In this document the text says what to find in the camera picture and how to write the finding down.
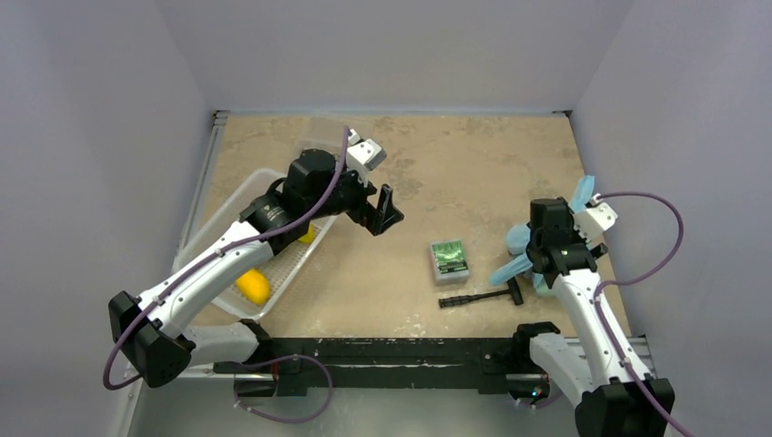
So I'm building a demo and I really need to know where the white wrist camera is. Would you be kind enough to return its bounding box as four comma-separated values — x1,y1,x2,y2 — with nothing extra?
573,202,618,242
346,128,388,171

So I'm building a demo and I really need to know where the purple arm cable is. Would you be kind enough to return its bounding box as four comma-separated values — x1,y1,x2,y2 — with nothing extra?
102,126,351,391
591,191,695,437

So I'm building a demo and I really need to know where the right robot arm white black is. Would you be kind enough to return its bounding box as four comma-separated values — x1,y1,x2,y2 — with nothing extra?
511,195,675,436

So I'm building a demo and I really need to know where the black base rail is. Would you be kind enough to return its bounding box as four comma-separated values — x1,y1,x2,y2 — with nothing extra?
213,322,559,399

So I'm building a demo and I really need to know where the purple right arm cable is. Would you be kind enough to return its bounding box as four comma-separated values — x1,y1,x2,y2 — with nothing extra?
591,191,695,437

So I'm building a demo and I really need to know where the black T-handle tool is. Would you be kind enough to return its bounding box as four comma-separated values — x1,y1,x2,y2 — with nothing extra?
438,278,524,309

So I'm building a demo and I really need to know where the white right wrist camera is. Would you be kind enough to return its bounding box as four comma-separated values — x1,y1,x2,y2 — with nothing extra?
573,202,618,242

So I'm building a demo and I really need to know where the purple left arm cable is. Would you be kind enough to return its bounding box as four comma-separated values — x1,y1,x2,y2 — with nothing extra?
102,126,351,391

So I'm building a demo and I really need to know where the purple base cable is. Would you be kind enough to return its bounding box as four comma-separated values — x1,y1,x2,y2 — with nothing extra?
232,354,334,424

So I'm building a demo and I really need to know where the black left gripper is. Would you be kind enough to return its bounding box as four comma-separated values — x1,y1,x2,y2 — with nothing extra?
307,158,402,234

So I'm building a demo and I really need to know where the aluminium frame rail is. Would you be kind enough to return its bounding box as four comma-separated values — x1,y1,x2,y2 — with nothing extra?
176,109,231,254

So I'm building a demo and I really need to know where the yellow fake lemon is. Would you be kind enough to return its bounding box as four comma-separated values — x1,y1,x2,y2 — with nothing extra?
235,269,271,305

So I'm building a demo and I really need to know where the green circuit board box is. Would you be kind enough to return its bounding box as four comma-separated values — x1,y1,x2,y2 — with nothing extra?
429,239,471,285

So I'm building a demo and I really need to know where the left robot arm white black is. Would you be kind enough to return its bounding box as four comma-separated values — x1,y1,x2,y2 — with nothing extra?
102,140,404,391

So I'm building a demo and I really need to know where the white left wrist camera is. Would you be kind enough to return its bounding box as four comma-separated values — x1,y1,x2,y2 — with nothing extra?
346,128,388,171

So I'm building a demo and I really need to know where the white plastic basket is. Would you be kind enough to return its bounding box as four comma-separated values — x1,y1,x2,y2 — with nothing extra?
172,168,336,320

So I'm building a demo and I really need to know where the blue plastic bag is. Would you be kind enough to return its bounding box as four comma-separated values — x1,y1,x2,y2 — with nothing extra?
489,175,595,298

